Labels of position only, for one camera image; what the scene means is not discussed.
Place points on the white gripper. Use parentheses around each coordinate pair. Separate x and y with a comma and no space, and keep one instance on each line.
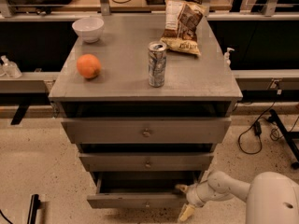
(193,195)

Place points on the grey bottom drawer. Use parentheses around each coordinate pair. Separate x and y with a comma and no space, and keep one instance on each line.
(141,189)

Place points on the grey drawer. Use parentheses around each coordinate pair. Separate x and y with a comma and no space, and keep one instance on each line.
(146,131)
(122,162)
(141,189)

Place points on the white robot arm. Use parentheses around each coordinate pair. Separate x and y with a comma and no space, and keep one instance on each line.
(271,198)

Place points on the grey drawer cabinet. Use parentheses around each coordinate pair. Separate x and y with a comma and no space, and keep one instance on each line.
(194,86)

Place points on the grey middle drawer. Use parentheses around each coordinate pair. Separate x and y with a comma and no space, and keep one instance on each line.
(122,162)

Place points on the grey top drawer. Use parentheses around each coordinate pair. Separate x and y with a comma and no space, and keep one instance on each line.
(146,131)

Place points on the black stand leg right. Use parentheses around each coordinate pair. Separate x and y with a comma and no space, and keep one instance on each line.
(289,137)

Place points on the white pump bottle right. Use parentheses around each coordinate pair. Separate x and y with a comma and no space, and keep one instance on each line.
(227,54)

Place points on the black bar on floor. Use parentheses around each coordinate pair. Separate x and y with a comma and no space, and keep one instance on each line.
(34,206)

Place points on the silver drink can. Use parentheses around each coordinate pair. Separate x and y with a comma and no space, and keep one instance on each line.
(157,63)

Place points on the orange fruit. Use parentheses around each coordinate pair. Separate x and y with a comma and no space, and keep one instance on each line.
(88,66)

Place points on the brown chip bag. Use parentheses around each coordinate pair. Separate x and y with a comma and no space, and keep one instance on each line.
(181,21)

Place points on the white bowl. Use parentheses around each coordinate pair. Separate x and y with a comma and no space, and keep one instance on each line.
(89,29)

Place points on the clear sanitizer bottle left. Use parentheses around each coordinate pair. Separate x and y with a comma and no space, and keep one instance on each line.
(11,69)

